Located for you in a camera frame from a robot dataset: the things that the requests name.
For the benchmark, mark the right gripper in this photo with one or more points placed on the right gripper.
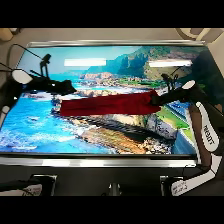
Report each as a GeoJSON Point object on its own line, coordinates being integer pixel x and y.
{"type": "Point", "coordinates": [164, 98]}

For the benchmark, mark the red garment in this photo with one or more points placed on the red garment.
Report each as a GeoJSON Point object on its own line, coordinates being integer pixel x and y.
{"type": "Point", "coordinates": [110, 104]}

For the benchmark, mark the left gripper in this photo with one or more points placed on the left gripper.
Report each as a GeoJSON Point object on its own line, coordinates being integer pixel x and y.
{"type": "Point", "coordinates": [63, 87]}

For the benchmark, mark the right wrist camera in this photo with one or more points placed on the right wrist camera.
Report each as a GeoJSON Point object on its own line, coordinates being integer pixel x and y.
{"type": "Point", "coordinates": [170, 80]}

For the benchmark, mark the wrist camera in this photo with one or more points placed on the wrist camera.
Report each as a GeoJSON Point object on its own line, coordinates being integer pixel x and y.
{"type": "Point", "coordinates": [46, 61]}
{"type": "Point", "coordinates": [170, 80]}

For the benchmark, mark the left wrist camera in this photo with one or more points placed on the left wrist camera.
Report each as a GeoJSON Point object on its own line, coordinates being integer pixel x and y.
{"type": "Point", "coordinates": [46, 61]}

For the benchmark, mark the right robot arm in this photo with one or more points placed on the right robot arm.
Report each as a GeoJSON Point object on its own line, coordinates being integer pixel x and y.
{"type": "Point", "coordinates": [207, 130]}

